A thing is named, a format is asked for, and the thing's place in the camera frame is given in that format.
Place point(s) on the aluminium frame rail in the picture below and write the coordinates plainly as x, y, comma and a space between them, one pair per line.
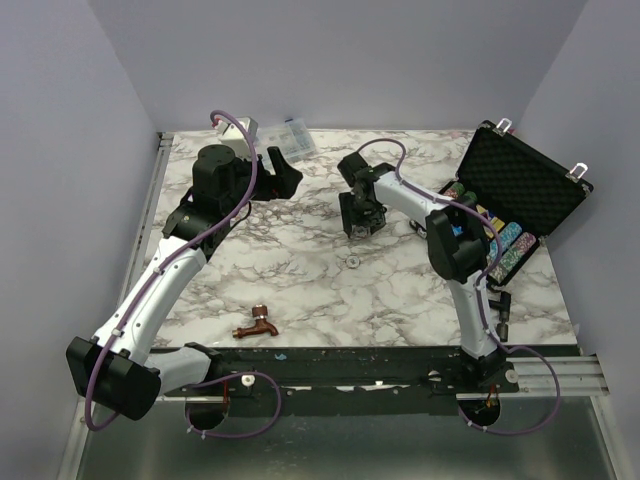
152, 189

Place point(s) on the clear plastic organizer box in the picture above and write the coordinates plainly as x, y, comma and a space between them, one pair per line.
292, 138

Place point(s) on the blue playing card deck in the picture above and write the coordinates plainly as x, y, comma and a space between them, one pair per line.
497, 223

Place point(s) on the black pipe fitting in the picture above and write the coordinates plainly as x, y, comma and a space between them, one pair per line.
503, 307

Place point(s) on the brown faucet tap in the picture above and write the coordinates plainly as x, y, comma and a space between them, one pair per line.
261, 326

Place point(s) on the black poker chip case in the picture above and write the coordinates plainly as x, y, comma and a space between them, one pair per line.
527, 190

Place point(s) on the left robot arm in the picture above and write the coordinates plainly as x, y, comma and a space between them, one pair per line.
115, 367

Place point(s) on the black mounting rail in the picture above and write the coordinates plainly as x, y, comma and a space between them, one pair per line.
352, 381

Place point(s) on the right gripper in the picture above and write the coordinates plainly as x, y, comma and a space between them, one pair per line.
376, 222

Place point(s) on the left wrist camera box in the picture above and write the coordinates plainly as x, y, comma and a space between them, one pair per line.
230, 135

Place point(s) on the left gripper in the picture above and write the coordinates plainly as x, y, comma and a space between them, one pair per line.
282, 184

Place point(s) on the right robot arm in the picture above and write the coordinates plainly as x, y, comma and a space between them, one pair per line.
457, 249

